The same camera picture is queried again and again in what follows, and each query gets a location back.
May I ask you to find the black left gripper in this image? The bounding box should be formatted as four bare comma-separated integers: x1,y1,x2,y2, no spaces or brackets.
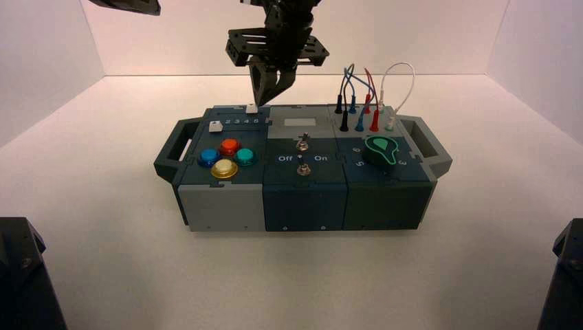
87,0,162,17

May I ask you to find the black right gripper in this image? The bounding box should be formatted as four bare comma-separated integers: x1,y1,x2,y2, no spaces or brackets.
225,9,330,109

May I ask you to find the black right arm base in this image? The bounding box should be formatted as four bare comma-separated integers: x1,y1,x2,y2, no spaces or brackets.
537,218,583,330

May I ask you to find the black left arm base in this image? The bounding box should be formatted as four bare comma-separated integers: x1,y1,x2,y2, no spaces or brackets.
0,217,68,330

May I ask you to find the red round push button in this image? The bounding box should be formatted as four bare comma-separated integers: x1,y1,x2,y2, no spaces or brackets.
219,138,241,157

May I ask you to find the teal round push button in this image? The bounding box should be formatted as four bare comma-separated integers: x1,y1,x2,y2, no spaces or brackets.
234,148,256,166

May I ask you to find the blue round push button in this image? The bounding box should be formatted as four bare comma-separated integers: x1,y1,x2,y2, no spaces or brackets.
198,148,222,168

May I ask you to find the yellow round push button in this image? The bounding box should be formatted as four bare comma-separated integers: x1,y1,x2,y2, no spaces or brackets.
210,159,239,180

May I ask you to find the green rotary pointer knob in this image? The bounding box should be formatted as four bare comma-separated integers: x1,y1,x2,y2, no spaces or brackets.
362,135,401,172

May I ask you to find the black jumper cable with plugs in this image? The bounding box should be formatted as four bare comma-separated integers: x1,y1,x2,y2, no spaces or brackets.
334,64,355,133

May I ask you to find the blue jumper cable with plugs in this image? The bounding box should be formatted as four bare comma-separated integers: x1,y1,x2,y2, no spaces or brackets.
342,63,379,133

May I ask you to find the red jumper cable with plugs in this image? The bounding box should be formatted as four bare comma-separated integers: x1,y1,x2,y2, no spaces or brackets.
363,67,382,133

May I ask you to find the modular control box with handles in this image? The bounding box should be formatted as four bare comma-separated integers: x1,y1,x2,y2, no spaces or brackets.
153,103,453,233

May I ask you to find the white jumper cable with plugs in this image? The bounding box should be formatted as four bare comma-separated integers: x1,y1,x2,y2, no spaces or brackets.
377,61,417,133

